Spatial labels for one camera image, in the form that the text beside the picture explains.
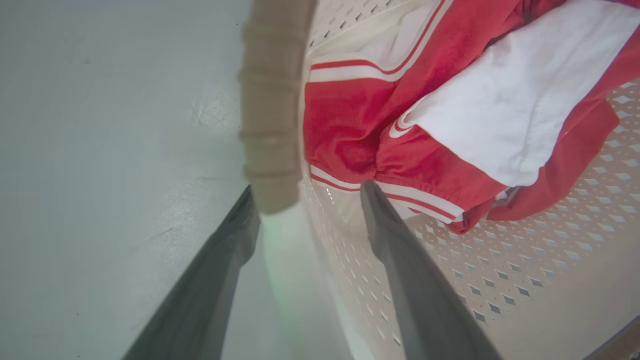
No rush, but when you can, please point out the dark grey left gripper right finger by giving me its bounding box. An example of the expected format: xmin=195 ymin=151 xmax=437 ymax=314
xmin=360 ymin=181 xmax=503 ymax=360

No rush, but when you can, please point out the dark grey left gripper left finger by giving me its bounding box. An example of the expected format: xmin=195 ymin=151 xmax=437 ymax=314
xmin=122 ymin=185 xmax=261 ymax=360

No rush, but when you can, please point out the white perforated laundry basket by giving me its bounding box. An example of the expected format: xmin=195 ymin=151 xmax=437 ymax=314
xmin=297 ymin=0 xmax=640 ymax=360

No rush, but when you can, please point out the red and white garment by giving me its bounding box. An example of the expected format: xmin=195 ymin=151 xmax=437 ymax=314
xmin=303 ymin=0 xmax=640 ymax=235

